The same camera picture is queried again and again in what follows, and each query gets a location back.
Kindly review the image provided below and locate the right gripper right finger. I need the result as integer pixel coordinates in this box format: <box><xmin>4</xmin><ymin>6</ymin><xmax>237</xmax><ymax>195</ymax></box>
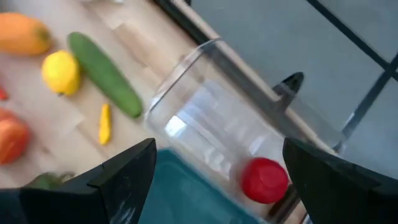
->
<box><xmin>282</xmin><ymin>138</ymin><xmax>398</xmax><ymax>224</ymax></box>

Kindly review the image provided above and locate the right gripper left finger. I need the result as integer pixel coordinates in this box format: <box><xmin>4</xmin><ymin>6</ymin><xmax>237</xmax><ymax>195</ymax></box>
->
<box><xmin>0</xmin><ymin>138</ymin><xmax>157</xmax><ymax>224</ymax></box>

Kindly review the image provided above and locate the red-orange apple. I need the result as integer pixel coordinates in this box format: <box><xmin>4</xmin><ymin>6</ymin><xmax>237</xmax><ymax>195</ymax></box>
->
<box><xmin>0</xmin><ymin>107</ymin><xmax>32</xmax><ymax>166</ymax></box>

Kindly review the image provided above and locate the light green cucumber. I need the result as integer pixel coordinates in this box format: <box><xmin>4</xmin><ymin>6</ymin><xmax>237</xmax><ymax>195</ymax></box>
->
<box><xmin>67</xmin><ymin>31</ymin><xmax>144</xmax><ymax>119</ymax></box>

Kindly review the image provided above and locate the yellow lemon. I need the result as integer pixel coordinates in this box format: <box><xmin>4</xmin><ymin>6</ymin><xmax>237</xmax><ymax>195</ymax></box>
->
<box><xmin>41</xmin><ymin>49</ymin><xmax>81</xmax><ymax>96</ymax></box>

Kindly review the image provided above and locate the orange mango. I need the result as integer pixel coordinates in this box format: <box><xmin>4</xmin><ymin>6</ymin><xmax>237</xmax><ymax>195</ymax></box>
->
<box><xmin>0</xmin><ymin>12</ymin><xmax>53</xmax><ymax>57</ymax></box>

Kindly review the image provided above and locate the dark green stemmed cucumber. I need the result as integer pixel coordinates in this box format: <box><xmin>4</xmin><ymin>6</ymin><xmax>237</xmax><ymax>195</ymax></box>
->
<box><xmin>24</xmin><ymin>170</ymin><xmax>76</xmax><ymax>190</ymax></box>

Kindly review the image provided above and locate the small yellow chili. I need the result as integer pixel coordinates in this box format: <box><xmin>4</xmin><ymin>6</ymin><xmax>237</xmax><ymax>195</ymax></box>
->
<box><xmin>98</xmin><ymin>103</ymin><xmax>112</xmax><ymax>146</ymax></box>

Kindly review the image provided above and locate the grey-blue plastic bin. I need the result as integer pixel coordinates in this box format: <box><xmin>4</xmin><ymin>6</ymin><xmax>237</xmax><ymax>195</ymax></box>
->
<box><xmin>138</xmin><ymin>148</ymin><xmax>268</xmax><ymax>224</ymax></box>

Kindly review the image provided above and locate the red tomato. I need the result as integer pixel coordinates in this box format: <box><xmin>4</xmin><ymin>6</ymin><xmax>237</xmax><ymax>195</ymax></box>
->
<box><xmin>241</xmin><ymin>157</ymin><xmax>290</xmax><ymax>205</ymax></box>

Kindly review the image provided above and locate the black table edge clamp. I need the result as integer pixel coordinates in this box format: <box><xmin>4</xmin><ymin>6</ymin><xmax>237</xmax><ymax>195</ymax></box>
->
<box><xmin>272</xmin><ymin>72</ymin><xmax>305</xmax><ymax>106</ymax></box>

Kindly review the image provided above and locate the clear plastic bin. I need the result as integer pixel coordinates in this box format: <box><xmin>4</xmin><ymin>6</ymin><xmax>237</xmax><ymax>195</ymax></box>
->
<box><xmin>144</xmin><ymin>37</ymin><xmax>346</xmax><ymax>224</ymax></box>

